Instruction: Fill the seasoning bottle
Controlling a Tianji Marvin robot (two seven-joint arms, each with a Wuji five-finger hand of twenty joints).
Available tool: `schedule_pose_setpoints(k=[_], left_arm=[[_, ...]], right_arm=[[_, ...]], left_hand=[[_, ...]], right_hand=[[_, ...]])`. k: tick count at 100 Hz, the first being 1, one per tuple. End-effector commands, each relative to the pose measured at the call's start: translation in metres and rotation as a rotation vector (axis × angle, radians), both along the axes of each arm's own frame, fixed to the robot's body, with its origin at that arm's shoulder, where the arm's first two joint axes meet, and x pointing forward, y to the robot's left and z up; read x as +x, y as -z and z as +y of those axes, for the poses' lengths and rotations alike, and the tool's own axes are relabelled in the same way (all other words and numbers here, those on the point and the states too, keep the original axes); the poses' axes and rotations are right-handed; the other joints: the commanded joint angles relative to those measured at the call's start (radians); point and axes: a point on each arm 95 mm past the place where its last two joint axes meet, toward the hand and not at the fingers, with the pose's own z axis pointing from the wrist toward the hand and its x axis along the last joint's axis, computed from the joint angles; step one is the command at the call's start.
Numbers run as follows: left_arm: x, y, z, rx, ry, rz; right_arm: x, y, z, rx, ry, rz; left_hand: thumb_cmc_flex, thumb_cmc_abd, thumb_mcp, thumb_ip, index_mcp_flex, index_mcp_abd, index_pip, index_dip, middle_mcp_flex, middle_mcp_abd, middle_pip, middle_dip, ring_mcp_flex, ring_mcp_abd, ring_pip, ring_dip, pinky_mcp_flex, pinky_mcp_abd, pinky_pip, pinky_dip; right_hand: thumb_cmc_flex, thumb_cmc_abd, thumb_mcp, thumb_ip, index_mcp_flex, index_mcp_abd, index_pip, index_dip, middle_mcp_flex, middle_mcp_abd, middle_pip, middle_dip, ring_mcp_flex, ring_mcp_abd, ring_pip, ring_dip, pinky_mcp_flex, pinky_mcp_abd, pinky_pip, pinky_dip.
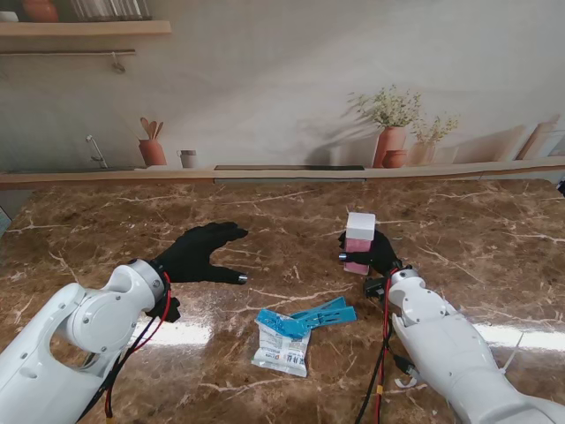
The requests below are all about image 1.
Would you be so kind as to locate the clear bottle with pink seasoning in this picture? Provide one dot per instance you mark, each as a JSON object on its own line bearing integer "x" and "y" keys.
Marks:
{"x": 358, "y": 256}

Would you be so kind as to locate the blue plastic bag clip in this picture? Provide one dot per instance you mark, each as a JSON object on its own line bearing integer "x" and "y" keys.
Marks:
{"x": 326, "y": 315}

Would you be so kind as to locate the white square bottle cap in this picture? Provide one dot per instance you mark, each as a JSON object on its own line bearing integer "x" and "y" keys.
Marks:
{"x": 359, "y": 225}

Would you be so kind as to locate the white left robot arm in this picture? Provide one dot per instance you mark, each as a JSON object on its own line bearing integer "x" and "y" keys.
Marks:
{"x": 66, "y": 344}

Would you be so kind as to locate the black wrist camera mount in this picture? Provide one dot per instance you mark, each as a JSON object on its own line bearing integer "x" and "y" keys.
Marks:
{"x": 375, "y": 287}
{"x": 165, "y": 309}

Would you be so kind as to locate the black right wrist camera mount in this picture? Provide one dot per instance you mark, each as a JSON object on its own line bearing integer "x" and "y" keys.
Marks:
{"x": 375, "y": 287}

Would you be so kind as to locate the printed kitchen backdrop banner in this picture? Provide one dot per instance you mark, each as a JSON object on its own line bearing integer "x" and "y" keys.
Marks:
{"x": 265, "y": 88}

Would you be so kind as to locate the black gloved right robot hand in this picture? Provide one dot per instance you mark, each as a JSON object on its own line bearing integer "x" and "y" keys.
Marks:
{"x": 379, "y": 256}

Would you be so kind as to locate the pale blue box at table edge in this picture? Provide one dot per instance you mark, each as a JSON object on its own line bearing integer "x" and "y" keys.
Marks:
{"x": 2, "y": 221}

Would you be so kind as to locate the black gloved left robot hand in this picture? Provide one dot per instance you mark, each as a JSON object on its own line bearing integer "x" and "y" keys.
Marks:
{"x": 198, "y": 260}

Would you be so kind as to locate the white blue printed salt bag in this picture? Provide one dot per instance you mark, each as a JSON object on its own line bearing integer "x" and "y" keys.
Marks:
{"x": 282, "y": 340}

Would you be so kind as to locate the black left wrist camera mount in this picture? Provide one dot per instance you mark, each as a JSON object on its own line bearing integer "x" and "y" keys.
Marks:
{"x": 165, "y": 309}

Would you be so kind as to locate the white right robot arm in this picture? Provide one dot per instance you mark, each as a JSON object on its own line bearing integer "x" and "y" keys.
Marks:
{"x": 459, "y": 353}

